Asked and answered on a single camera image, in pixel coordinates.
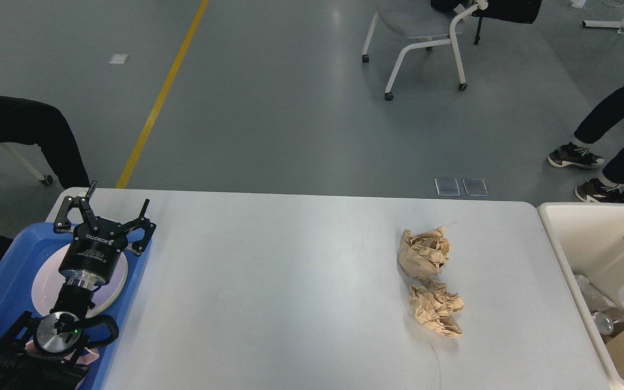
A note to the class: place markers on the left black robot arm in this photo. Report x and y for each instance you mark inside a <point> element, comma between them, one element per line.
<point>65,291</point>

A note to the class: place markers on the walking person black sneakers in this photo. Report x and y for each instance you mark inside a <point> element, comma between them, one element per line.
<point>533,123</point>

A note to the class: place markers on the pink plate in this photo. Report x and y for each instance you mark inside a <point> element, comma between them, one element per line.
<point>48,281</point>

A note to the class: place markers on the crushed red can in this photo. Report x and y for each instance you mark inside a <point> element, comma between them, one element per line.
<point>603,322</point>

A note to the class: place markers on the person in black left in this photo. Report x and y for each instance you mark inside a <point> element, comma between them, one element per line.
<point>29,122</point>

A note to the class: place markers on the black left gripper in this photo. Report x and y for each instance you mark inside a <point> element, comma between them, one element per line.
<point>94,254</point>

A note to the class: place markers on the grey white office chair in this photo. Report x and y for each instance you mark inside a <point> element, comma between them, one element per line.
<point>427,26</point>

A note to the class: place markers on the brown paper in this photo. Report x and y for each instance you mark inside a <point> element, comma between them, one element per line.
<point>434,306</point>
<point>424,255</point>

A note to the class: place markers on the blue plastic tray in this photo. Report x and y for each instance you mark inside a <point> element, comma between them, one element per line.
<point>28,252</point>

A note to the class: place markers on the beige plastic bin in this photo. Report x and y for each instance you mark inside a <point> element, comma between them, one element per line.
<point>587,239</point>

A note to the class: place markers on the white desk leg base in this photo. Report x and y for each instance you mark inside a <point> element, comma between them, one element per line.
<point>623,21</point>

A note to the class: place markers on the small silver foil bag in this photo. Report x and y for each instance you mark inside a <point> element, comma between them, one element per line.
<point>597,302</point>

